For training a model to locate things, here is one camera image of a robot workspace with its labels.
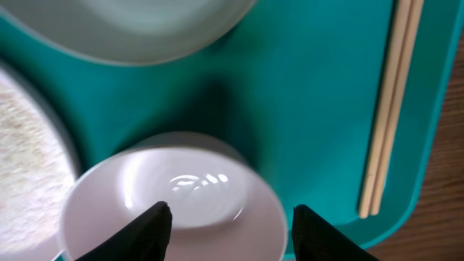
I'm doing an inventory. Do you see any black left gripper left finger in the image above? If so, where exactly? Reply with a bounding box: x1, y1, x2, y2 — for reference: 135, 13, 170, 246
78, 201, 173, 261

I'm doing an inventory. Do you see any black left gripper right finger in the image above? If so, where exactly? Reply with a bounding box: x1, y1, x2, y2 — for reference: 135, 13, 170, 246
291, 204, 378, 261

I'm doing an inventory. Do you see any grey small saucer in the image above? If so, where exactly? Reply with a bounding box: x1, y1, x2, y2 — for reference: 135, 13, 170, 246
1, 0, 257, 66

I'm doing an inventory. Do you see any large white plate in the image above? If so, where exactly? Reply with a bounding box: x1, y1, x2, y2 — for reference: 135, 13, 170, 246
1, 62, 80, 260

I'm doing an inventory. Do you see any teal plastic tray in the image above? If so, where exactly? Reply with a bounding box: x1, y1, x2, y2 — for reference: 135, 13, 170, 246
1, 1, 463, 248

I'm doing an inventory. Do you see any left wooden chopstick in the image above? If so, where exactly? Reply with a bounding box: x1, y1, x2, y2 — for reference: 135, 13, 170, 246
358, 0, 412, 219

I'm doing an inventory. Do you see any wooden chopstick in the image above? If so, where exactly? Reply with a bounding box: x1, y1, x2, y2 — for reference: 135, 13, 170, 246
370, 0, 424, 215
358, 0, 412, 219

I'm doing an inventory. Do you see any right wooden chopstick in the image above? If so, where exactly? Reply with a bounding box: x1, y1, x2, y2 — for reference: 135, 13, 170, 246
370, 0, 424, 215

